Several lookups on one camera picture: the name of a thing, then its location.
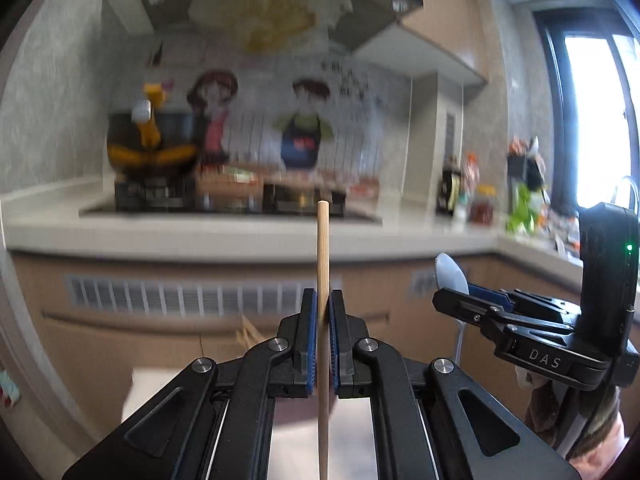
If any window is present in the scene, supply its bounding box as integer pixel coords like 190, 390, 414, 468
537, 10, 640, 211

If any range hood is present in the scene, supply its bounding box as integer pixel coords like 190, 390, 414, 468
102, 0, 426, 53

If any small grey vent grille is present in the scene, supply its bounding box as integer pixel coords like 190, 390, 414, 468
410, 267, 441, 296

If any dark sauce bottle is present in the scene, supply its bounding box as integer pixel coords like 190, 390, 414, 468
437, 155, 463, 217

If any grey silicone spoon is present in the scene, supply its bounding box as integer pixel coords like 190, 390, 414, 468
434, 252, 471, 366

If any red and green box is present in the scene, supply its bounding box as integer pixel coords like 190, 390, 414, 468
196, 162, 264, 211

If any cartoon wall poster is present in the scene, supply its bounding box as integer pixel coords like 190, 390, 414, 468
145, 42, 413, 183

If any large grey vent grille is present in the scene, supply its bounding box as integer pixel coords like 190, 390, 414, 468
65, 274, 346, 318

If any clear bottle with orange cap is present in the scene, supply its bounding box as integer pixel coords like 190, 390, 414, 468
462, 152, 481, 211

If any black wall utensil rack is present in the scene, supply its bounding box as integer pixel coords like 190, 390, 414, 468
506, 135, 548, 196

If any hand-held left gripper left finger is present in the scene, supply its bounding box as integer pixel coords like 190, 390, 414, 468
60, 287, 319, 480

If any green cloth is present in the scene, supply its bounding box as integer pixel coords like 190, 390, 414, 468
505, 185, 543, 233

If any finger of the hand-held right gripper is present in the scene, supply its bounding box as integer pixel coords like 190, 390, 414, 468
432, 287, 611, 386
470, 282, 583, 329

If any wooden upper cabinet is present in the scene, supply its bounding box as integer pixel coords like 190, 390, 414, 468
350, 0, 488, 86

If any jar with yellow lid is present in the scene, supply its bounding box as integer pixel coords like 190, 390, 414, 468
470, 185, 497, 226

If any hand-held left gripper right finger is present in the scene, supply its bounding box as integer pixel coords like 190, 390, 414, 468
327, 289, 583, 480

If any black gas stove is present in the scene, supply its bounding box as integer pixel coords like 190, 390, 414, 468
80, 180, 383, 223

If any person's right hand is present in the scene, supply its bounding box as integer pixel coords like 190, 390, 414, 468
525, 382, 626, 461

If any black pot with yellow handles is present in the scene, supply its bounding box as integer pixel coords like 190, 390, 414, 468
106, 82, 198, 178

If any metal faucet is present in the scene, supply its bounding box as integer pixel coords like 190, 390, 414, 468
612, 175, 640, 211

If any wooden kitchen cabinet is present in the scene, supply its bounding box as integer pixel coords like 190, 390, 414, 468
10, 252, 586, 441

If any person's right forearm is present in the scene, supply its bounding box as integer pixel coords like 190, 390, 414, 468
567, 412, 628, 465

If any beige kitchen countertop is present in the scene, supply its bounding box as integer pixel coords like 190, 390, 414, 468
0, 180, 640, 281

